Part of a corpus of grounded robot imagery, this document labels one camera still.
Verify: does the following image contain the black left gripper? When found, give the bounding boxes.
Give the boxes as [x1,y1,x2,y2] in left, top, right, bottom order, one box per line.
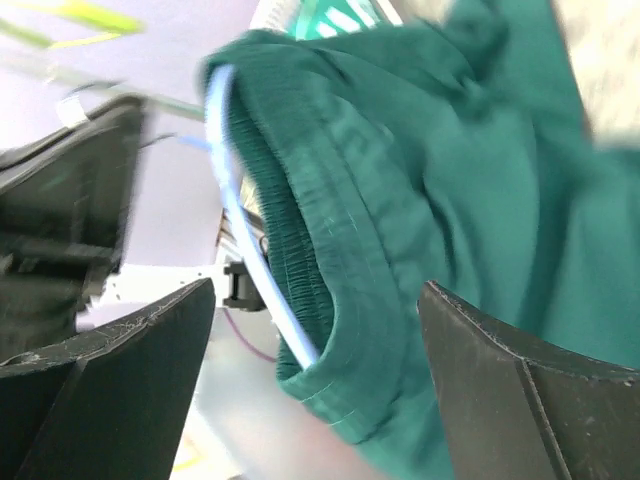
[1,95,146,350]

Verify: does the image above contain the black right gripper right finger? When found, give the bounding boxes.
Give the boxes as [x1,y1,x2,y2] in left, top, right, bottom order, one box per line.
[418,282,639,480]

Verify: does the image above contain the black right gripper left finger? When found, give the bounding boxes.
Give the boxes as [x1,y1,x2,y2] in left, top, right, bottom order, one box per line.
[1,279,215,480]

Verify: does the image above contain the light blue hanger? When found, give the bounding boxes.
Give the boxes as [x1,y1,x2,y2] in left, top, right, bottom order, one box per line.
[203,63,321,371]

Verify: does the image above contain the teal green shorts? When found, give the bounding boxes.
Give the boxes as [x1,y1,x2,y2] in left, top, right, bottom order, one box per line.
[202,1,639,479]

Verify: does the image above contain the yellow hanger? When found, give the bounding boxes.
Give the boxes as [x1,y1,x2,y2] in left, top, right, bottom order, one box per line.
[48,32,122,50]

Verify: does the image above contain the lime green hanger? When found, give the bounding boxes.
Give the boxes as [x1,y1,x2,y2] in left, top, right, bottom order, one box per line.
[1,1,144,50]

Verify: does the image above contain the silver clothes rack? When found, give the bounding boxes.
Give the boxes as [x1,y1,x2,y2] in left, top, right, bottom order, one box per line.
[1,49,204,122]

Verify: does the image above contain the white laundry basket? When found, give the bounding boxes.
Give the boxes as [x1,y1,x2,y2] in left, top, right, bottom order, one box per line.
[250,0,403,34]

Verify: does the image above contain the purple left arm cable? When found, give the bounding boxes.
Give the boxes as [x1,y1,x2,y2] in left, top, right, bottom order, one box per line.
[224,307,279,364]

